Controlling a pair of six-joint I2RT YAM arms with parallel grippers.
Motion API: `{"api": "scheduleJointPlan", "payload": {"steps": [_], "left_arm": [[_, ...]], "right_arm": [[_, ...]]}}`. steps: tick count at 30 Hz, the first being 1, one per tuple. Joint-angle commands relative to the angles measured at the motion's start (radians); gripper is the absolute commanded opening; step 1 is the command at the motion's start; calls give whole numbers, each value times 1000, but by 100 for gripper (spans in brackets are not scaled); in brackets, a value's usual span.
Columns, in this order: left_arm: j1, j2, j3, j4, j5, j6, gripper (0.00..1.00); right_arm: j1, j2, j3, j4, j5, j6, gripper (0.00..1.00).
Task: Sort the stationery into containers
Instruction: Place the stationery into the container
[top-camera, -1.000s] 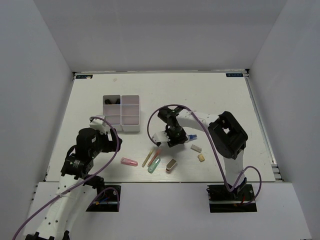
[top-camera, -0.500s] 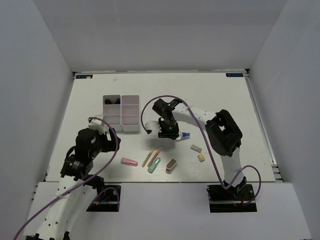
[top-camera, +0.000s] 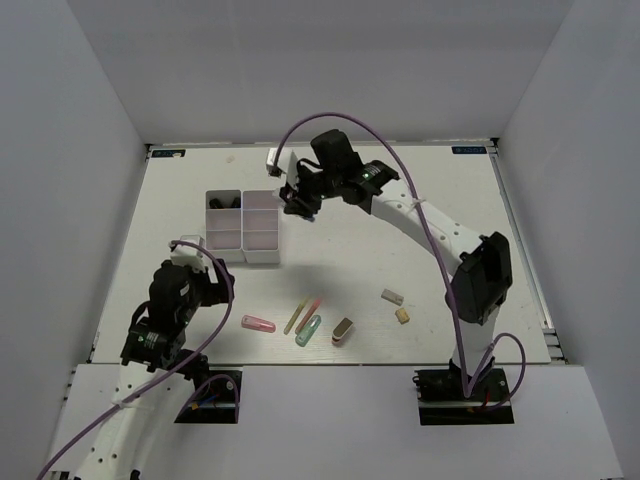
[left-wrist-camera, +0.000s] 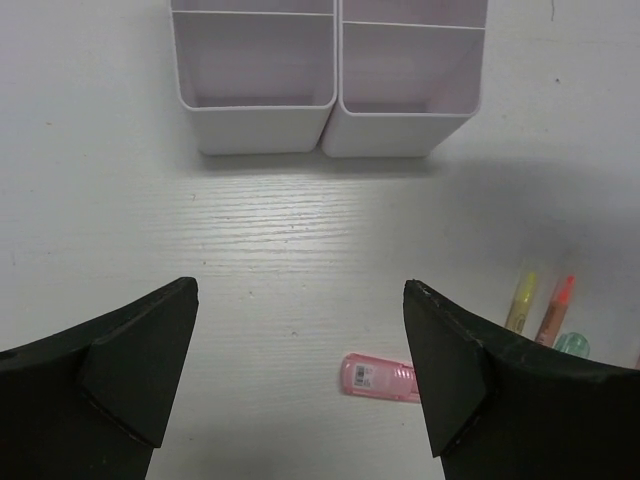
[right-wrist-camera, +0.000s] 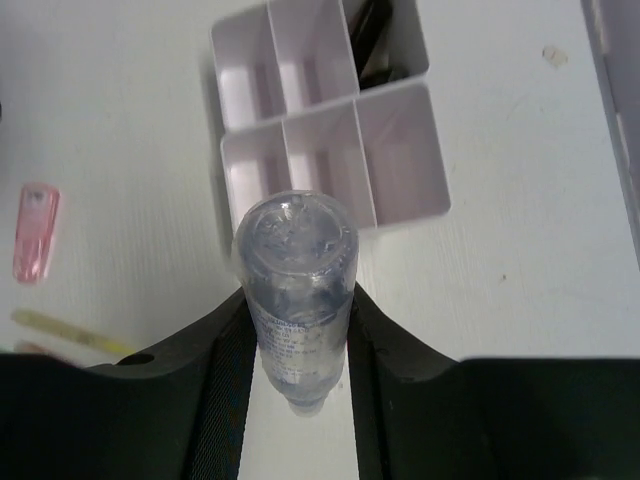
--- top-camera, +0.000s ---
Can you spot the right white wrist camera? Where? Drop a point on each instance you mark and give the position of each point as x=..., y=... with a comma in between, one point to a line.
x=282, y=162

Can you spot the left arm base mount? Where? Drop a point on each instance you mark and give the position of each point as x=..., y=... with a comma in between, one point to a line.
x=218, y=402

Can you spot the pink correction tape dispenser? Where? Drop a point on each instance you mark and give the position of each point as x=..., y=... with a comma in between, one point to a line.
x=257, y=324

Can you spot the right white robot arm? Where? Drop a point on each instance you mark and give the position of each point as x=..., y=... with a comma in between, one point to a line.
x=476, y=268

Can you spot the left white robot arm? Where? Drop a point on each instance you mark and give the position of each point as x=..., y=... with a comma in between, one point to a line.
x=157, y=371

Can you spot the brown white stamp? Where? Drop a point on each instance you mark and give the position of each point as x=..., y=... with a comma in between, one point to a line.
x=341, y=331

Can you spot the right white compartment organizer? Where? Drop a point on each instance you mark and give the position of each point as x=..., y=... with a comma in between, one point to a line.
x=260, y=227

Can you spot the blue table label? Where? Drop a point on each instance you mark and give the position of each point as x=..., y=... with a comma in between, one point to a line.
x=468, y=150
x=168, y=153

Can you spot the white compartment organizer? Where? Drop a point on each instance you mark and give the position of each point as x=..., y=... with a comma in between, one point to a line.
x=260, y=227
x=223, y=235

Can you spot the left white compartment organizer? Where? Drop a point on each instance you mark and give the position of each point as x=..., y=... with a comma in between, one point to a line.
x=223, y=235

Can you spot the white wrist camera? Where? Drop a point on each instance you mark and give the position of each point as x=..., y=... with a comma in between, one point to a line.
x=282, y=162
x=190, y=253

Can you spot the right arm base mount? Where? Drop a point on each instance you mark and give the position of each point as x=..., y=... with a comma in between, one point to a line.
x=441, y=401

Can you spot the green correction tape dispenser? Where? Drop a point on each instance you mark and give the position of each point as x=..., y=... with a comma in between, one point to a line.
x=307, y=332

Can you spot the left blue table label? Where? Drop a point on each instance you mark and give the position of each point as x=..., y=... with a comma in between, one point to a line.
x=168, y=153

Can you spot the green black highlighter marker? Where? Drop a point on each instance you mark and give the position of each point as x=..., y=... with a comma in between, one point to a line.
x=216, y=203

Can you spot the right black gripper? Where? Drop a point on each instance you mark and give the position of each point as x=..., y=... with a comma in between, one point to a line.
x=295, y=198

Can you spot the orange highlighter pen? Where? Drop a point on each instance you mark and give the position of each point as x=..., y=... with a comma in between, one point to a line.
x=310, y=312

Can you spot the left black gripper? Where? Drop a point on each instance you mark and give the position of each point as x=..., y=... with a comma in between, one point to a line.
x=216, y=292

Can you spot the yellow highlighter pen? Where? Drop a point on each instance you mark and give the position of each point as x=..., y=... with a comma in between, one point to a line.
x=300, y=307

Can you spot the right blue table label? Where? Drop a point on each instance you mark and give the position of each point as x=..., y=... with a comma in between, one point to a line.
x=468, y=150

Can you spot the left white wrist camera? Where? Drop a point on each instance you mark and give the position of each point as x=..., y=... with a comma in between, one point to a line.
x=190, y=253

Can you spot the small yellow eraser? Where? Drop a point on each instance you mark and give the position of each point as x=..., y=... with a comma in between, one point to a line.
x=402, y=316

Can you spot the white dirty eraser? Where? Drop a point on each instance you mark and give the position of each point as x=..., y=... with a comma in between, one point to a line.
x=392, y=297

